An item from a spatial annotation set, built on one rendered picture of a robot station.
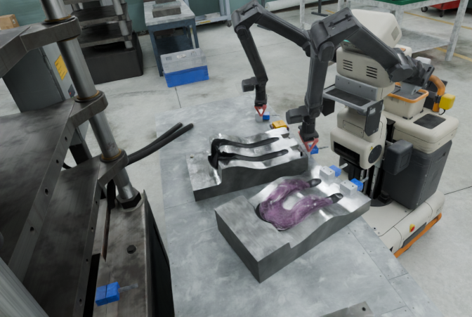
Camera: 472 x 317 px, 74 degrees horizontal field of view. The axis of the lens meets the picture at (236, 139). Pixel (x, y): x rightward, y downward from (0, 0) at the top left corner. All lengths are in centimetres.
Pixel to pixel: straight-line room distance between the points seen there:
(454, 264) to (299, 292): 140
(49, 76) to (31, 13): 671
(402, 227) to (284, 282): 108
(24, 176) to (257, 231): 65
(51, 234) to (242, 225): 56
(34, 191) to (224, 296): 60
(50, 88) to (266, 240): 90
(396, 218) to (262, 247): 116
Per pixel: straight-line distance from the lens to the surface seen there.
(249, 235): 103
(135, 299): 114
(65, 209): 113
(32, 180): 83
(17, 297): 58
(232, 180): 129
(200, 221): 124
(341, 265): 111
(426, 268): 222
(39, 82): 129
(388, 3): 435
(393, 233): 195
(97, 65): 520
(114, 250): 129
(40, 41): 104
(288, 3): 710
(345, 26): 100
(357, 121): 162
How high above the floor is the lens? 170
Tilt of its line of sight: 33 degrees down
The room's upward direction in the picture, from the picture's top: 7 degrees counter-clockwise
